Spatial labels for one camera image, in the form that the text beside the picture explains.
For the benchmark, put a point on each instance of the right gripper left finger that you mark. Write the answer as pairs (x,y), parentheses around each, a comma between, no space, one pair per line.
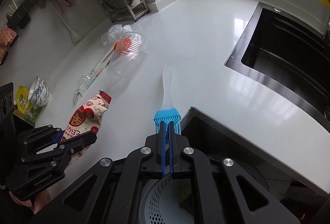
(154,152)

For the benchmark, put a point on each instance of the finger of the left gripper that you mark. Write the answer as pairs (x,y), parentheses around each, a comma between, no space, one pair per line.
(53,135)
(76,146)

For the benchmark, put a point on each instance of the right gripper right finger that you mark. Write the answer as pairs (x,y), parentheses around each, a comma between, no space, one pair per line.
(179,167)

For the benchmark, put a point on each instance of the red white snack bag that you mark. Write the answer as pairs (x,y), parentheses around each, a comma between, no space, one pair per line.
(88,117)

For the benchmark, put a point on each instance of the blue silicone basting brush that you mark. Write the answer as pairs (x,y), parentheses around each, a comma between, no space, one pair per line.
(168,112)

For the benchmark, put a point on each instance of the grey perforated trash bin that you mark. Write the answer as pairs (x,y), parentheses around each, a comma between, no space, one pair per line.
(161,201)

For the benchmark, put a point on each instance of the black kitchen sink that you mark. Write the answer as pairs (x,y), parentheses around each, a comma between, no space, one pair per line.
(288,56)

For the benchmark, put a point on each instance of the person's left hand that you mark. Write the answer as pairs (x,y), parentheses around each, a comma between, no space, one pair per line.
(41,200)

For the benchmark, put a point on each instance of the yellow green packet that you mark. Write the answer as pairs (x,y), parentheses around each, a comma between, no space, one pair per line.
(24,108)

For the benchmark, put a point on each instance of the stacked floral ceramic bowls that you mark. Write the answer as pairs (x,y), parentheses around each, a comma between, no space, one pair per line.
(39,94)

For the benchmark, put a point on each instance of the clear packet with chopsticks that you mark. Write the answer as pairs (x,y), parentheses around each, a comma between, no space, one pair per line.
(85,81)

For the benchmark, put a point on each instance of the white dish brush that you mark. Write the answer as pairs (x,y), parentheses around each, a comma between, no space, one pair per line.
(73,35)

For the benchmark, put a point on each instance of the clear plastic cup orange lid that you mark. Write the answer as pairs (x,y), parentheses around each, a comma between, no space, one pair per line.
(128,56)

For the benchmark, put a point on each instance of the pink wavy sponge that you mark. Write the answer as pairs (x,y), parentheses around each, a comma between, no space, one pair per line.
(7,37)

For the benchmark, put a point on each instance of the crumpled clear plastic bag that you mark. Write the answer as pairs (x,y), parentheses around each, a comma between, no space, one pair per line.
(114,33)

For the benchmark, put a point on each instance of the steel dish rack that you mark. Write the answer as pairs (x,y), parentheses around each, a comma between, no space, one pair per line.
(123,10)

